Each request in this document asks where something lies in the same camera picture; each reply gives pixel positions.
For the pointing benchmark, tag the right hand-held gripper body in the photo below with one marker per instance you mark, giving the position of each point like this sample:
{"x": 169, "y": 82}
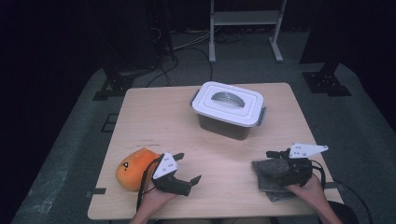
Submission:
{"x": 300, "y": 171}

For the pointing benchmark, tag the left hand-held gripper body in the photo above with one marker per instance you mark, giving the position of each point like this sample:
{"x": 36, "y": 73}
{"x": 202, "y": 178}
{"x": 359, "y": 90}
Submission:
{"x": 165, "y": 165}

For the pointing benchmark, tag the grey cloth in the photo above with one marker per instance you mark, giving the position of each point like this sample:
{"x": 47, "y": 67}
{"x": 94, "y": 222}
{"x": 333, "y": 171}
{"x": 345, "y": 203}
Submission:
{"x": 267, "y": 169}

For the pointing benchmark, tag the orange plush toy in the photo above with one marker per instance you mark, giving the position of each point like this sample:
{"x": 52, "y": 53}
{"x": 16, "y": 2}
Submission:
{"x": 134, "y": 171}

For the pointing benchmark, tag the brown translucent storage box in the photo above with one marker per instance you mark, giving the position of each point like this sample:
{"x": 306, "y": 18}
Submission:
{"x": 224, "y": 129}

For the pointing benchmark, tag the white box lid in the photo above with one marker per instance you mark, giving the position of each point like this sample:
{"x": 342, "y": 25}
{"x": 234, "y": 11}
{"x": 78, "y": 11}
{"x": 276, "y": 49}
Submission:
{"x": 205, "y": 107}

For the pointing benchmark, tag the person's right hand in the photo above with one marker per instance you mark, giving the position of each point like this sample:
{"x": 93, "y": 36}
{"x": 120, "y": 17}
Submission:
{"x": 311, "y": 193}

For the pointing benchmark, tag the person's left hand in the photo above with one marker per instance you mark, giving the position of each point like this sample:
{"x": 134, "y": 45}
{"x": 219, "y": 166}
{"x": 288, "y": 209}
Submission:
{"x": 154, "y": 200}

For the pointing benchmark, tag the black tape strip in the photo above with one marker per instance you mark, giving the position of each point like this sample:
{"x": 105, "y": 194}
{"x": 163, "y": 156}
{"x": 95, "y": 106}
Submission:
{"x": 334, "y": 185}
{"x": 98, "y": 191}

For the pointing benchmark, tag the black round seat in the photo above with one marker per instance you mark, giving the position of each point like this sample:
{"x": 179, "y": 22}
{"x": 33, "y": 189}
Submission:
{"x": 342, "y": 213}

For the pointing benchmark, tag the black tape rectangle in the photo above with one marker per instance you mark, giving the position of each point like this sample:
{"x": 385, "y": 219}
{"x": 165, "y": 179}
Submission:
{"x": 102, "y": 123}

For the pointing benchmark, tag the black stand base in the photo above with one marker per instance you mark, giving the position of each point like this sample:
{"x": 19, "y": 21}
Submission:
{"x": 116, "y": 85}
{"x": 325, "y": 82}

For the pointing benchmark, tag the white metal stand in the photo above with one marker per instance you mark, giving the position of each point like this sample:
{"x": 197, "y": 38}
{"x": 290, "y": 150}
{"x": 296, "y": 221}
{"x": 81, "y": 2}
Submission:
{"x": 246, "y": 17}

